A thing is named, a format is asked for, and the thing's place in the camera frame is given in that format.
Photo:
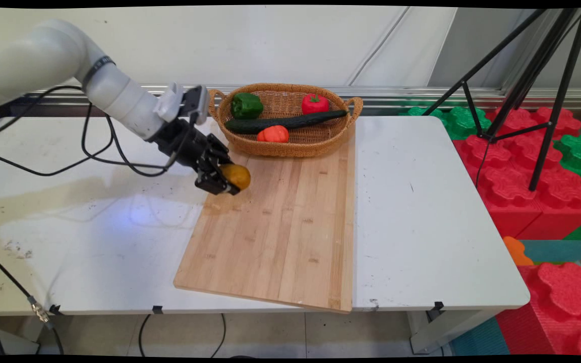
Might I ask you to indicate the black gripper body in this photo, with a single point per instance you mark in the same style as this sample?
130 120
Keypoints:
182 143

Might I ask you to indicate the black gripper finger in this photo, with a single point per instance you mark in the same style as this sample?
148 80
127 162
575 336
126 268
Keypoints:
219 150
215 184

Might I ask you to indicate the yellow-brown potato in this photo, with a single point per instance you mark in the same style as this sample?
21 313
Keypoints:
239 176

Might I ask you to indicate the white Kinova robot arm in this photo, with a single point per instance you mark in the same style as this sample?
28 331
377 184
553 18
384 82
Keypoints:
68 65

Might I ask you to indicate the green bell pepper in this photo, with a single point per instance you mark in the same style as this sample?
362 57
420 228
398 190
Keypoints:
246 106

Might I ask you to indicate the orange-red tomato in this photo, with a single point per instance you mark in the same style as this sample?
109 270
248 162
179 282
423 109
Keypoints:
273 134

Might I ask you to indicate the woven wicker basket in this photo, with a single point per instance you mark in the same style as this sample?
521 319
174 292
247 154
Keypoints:
290 143

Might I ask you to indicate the dark green cucumber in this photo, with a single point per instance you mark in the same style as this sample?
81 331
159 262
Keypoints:
285 122

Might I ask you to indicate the bamboo cutting board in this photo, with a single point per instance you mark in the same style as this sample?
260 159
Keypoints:
280 237

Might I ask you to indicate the red bell pepper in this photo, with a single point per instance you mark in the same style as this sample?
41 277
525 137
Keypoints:
314 104

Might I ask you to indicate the black table edge clip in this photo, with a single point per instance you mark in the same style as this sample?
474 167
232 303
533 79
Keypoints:
55 309
157 309
439 306

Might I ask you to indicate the green foam block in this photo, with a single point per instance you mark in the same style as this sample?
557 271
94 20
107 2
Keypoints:
580 154
459 121

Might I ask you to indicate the white table leg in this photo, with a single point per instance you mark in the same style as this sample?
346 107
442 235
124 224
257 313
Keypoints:
447 330

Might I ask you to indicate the large red foam block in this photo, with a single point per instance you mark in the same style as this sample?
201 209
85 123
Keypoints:
517 176

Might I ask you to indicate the teal foam mat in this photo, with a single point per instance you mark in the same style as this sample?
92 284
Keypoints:
479 340

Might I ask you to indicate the orange foam piece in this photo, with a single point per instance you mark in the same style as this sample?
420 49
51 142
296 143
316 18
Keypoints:
516 252

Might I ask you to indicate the black tripod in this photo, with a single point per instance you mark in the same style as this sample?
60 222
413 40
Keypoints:
537 75

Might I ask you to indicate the teal foam block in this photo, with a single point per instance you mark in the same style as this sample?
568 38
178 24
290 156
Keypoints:
558 250

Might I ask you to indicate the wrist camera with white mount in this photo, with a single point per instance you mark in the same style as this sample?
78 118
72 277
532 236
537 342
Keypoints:
189 103

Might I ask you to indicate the aluminium wall rail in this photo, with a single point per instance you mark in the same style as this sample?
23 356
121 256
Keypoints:
421 93

